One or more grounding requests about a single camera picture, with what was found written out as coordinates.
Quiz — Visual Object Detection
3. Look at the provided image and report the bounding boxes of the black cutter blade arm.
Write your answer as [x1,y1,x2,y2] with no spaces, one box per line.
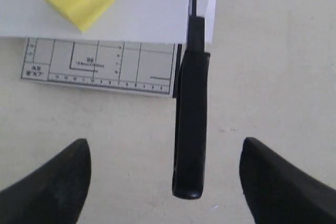
[172,0,210,200]

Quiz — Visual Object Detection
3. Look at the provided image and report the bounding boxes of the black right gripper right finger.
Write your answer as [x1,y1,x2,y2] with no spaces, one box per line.
[239,137,335,223]

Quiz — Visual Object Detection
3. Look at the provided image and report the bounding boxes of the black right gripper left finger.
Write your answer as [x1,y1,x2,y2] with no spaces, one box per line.
[1,138,91,223]

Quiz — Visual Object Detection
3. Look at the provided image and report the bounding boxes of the white paper sheet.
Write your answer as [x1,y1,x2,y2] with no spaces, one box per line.
[1,0,216,43]

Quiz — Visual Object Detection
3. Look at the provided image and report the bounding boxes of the grey paper cutter base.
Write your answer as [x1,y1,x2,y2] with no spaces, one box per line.
[21,38,183,98]

